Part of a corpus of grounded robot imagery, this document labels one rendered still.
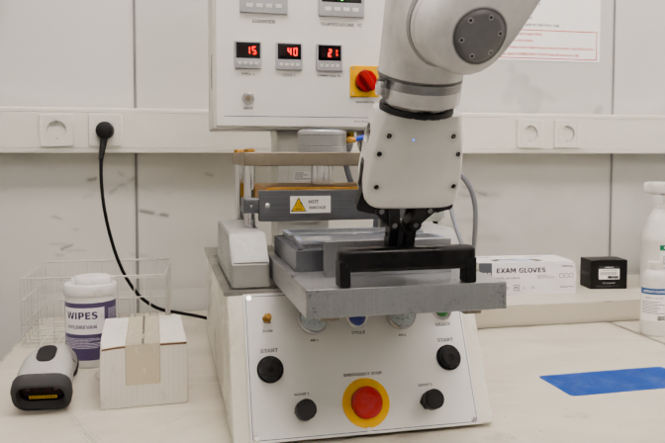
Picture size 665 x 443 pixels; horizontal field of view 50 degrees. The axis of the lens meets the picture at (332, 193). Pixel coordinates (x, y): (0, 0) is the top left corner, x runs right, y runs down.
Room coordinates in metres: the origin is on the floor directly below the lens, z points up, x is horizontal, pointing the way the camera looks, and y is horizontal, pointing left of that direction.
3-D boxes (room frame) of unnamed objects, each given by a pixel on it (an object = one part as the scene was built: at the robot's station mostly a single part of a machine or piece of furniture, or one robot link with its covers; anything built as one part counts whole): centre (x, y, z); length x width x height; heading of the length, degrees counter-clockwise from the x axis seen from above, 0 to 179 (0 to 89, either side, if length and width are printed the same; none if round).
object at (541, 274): (1.65, -0.43, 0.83); 0.23 x 0.12 x 0.07; 98
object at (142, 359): (1.09, 0.29, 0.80); 0.19 x 0.13 x 0.09; 12
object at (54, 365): (1.06, 0.42, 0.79); 0.20 x 0.08 x 0.08; 12
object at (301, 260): (0.93, -0.04, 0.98); 0.20 x 0.17 x 0.03; 103
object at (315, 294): (0.89, -0.05, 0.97); 0.30 x 0.22 x 0.08; 13
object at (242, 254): (1.06, 0.14, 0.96); 0.25 x 0.05 x 0.07; 13
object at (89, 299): (1.22, 0.41, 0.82); 0.09 x 0.09 x 0.15
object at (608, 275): (1.69, -0.64, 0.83); 0.09 x 0.06 x 0.07; 94
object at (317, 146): (1.19, 0.00, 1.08); 0.31 x 0.24 x 0.13; 103
